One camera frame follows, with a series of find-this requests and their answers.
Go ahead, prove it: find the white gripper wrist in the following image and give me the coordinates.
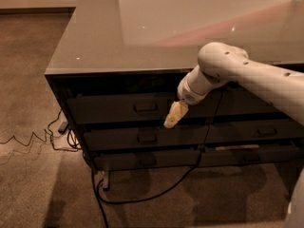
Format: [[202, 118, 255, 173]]
[[163, 66, 222, 128]]

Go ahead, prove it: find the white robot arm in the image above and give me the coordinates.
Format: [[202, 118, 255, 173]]
[[164, 42, 304, 128]]

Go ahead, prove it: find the dark cabinet with glossy top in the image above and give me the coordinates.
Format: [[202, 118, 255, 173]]
[[44, 0, 304, 192]]

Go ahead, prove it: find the black power adapter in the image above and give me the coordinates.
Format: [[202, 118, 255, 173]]
[[58, 122, 68, 134]]

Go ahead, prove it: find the thick black floor cable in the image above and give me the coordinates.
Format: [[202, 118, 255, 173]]
[[90, 152, 203, 228]]

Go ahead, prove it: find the thin black tangled cable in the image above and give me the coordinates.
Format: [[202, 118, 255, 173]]
[[0, 109, 82, 153]]

